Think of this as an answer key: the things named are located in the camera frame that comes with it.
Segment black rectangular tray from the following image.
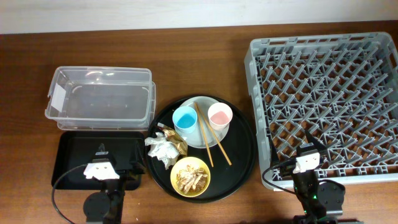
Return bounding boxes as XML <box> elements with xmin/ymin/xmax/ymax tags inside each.
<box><xmin>51</xmin><ymin>131</ymin><xmax>144</xmax><ymax>184</ymax></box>

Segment light blue cup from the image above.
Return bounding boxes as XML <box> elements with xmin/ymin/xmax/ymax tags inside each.
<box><xmin>172</xmin><ymin>106</ymin><xmax>198</xmax><ymax>134</ymax></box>

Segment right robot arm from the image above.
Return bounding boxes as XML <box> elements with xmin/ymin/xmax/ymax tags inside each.
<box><xmin>262</xmin><ymin>130</ymin><xmax>346</xmax><ymax>224</ymax></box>

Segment round black serving tray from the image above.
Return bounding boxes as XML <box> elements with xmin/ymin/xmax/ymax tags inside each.
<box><xmin>144</xmin><ymin>96</ymin><xmax>257</xmax><ymax>203</ymax></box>

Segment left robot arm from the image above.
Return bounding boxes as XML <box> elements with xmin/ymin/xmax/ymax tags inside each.
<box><xmin>51</xmin><ymin>149</ymin><xmax>146</xmax><ymax>223</ymax></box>

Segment clear plastic waste bin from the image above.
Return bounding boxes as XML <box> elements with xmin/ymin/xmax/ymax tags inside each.
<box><xmin>45</xmin><ymin>66</ymin><xmax>156</xmax><ymax>131</ymax></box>

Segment food scraps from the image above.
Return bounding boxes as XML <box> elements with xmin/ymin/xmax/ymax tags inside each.
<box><xmin>177</xmin><ymin>165</ymin><xmax>208</xmax><ymax>194</ymax></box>

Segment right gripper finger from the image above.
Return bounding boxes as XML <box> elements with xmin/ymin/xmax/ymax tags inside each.
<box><xmin>305</xmin><ymin>129</ymin><xmax>325</xmax><ymax>149</ymax></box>
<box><xmin>269</xmin><ymin>138</ymin><xmax>280</xmax><ymax>167</ymax></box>

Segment yellow bowl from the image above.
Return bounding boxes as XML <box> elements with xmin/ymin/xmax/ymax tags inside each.
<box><xmin>170</xmin><ymin>157</ymin><xmax>211</xmax><ymax>197</ymax></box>

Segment wooden chopstick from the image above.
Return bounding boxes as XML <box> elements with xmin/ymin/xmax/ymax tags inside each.
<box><xmin>198</xmin><ymin>106</ymin><xmax>232</xmax><ymax>166</ymax></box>
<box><xmin>194</xmin><ymin>102</ymin><xmax>214</xmax><ymax>167</ymax></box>

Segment pink cup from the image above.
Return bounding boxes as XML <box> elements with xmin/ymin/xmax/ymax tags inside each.
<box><xmin>208</xmin><ymin>103</ymin><xmax>233</xmax><ymax>130</ymax></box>

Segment grey dishwasher rack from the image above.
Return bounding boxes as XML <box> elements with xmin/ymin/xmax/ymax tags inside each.
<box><xmin>244</xmin><ymin>32</ymin><xmax>397</xmax><ymax>190</ymax></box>

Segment white tissue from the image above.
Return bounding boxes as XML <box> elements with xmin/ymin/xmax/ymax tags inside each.
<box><xmin>144</xmin><ymin>132</ymin><xmax>180</xmax><ymax>170</ymax></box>

